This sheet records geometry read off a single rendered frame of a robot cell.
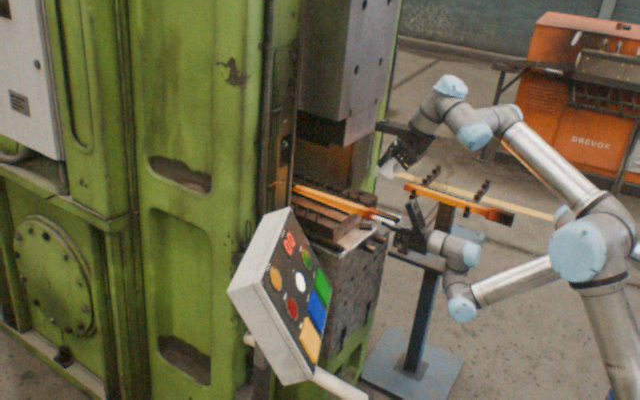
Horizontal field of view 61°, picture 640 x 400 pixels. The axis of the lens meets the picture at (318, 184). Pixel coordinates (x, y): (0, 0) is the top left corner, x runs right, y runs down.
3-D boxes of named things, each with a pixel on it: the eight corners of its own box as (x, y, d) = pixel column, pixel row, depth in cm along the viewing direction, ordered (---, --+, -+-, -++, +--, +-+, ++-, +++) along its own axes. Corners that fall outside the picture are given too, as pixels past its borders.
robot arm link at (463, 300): (630, 270, 144) (459, 333, 159) (614, 247, 154) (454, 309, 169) (615, 237, 140) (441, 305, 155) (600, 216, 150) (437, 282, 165)
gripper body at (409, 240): (389, 245, 177) (423, 258, 171) (393, 223, 173) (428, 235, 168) (400, 236, 183) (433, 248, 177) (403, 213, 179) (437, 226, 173)
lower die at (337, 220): (360, 222, 195) (363, 202, 191) (331, 246, 180) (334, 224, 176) (269, 186, 214) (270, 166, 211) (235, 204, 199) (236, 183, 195)
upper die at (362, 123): (374, 131, 179) (378, 103, 175) (343, 147, 164) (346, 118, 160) (273, 100, 199) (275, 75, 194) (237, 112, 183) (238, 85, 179)
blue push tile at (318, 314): (326, 313, 139) (314, 290, 137) (322, 332, 133) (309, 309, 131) (320, 314, 140) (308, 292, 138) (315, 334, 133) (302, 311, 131)
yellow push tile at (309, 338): (320, 340, 131) (308, 316, 128) (316, 362, 124) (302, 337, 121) (314, 341, 131) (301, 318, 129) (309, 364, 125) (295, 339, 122)
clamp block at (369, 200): (376, 210, 204) (379, 195, 201) (365, 219, 198) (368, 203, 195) (349, 200, 210) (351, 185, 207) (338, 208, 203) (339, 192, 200)
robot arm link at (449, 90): (458, 94, 130) (438, 71, 134) (432, 127, 137) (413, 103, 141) (476, 94, 136) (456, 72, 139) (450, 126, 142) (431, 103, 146)
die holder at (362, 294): (377, 307, 223) (393, 213, 203) (327, 360, 194) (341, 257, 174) (270, 256, 249) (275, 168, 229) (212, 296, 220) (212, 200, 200)
